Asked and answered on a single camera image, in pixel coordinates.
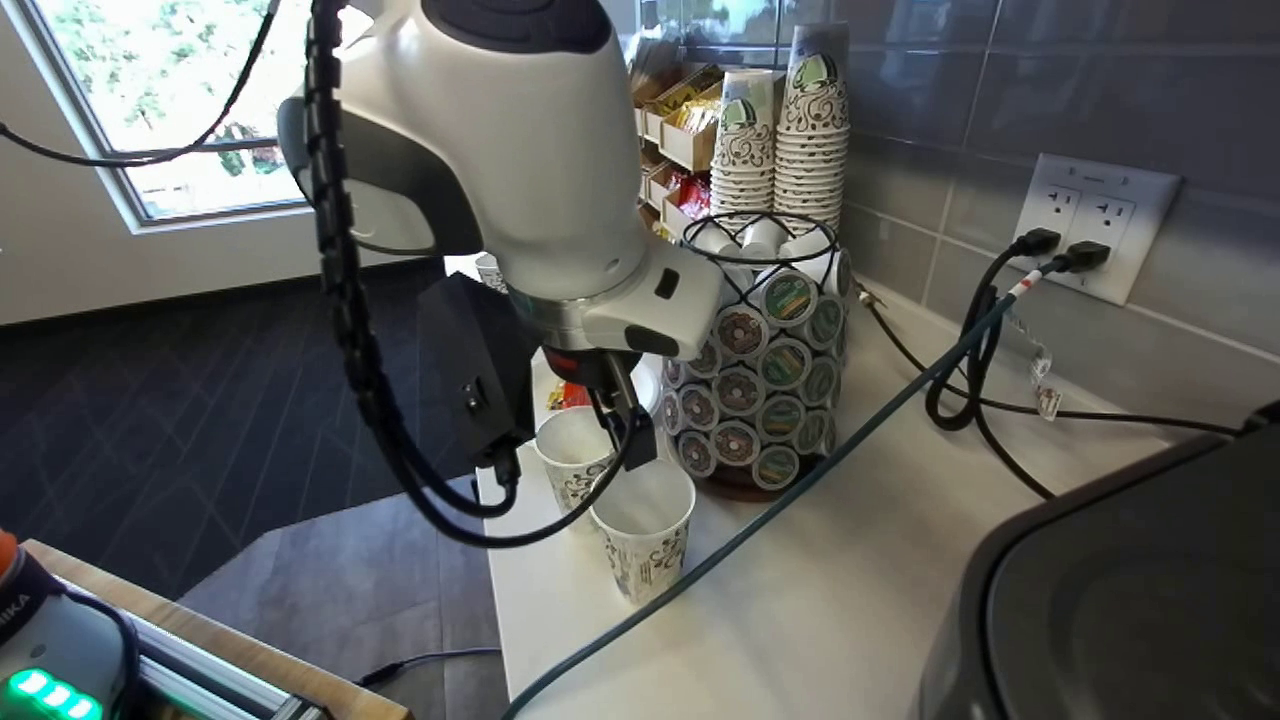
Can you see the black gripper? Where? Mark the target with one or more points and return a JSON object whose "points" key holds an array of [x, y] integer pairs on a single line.
{"points": [[587, 360]]}

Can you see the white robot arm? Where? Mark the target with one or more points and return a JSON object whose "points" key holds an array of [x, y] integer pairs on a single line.
{"points": [[532, 146]]}

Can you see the red snack packet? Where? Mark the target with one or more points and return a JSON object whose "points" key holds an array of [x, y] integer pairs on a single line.
{"points": [[572, 394]]}

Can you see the medium patterned paper cup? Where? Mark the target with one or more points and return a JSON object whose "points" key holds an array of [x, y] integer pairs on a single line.
{"points": [[572, 462]]}

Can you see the large patterned paper cup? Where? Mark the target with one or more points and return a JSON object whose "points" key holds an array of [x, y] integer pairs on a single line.
{"points": [[647, 544]]}

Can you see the short stack of paper cups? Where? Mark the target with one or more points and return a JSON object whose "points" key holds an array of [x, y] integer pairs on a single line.
{"points": [[744, 153]]}

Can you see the snack display rack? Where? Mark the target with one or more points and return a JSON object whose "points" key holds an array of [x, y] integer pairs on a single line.
{"points": [[683, 132]]}

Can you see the tall stack of paper cups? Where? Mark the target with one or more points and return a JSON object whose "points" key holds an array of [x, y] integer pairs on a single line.
{"points": [[811, 146]]}

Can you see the black power plug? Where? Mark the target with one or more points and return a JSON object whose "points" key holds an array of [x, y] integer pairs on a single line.
{"points": [[1036, 243], [1080, 258]]}

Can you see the black appliance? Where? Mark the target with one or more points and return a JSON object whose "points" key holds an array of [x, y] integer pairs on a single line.
{"points": [[1144, 603]]}

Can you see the controller with green light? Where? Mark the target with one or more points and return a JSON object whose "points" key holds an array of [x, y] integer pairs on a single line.
{"points": [[53, 654]]}

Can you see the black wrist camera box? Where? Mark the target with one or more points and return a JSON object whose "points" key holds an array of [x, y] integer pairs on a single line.
{"points": [[466, 360]]}

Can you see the white wall outlet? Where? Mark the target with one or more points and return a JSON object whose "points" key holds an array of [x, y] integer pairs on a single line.
{"points": [[1133, 205]]}

